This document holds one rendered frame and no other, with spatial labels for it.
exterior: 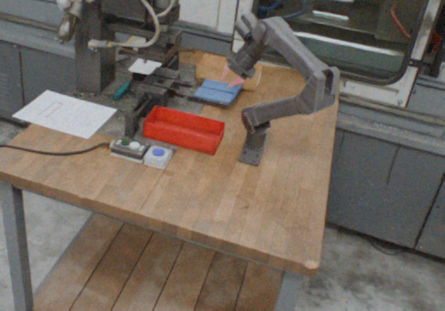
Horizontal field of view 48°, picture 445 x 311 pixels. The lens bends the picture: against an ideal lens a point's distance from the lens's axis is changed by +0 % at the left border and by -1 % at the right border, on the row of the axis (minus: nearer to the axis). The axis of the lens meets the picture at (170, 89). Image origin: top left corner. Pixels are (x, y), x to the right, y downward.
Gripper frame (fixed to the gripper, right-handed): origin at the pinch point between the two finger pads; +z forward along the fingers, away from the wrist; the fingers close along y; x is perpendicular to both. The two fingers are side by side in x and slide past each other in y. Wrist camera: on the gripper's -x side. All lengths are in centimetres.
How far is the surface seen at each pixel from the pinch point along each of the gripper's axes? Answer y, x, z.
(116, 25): 41.1, -10.1, 14.4
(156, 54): 23.3, -3.2, 9.3
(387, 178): -94, -65, 22
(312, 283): -96, -31, 72
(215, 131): -8.6, 1.6, 16.2
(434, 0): -47, -64, -49
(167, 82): 14.4, -12.2, 21.7
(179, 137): 0.7, 12.8, 19.2
